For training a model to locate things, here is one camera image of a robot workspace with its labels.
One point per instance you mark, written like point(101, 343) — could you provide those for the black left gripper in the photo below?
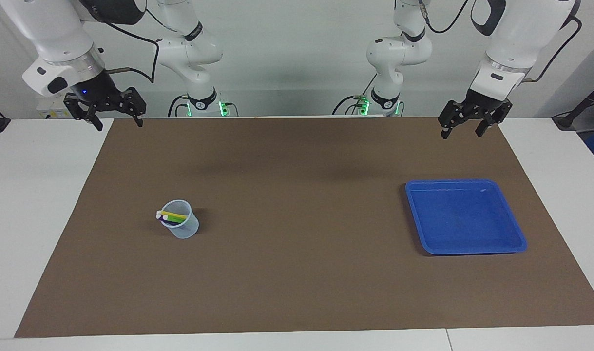
point(482, 105)

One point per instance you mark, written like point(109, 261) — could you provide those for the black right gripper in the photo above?
point(99, 92)

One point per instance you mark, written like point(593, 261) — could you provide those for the yellow pen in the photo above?
point(175, 215)

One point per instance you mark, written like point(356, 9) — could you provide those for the purple pen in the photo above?
point(169, 221)

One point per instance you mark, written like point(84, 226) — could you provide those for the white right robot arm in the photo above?
point(48, 29)

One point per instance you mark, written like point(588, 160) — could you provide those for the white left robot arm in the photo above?
point(521, 29)

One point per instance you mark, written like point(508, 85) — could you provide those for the blue plastic tray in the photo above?
point(465, 219)

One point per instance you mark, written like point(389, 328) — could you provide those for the white box with yellow label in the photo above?
point(63, 107)

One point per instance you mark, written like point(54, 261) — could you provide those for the black stand pole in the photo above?
point(582, 105)

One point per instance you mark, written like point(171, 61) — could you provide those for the clear plastic cup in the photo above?
point(184, 230)

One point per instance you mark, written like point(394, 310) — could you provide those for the brown table mat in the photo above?
point(296, 268)

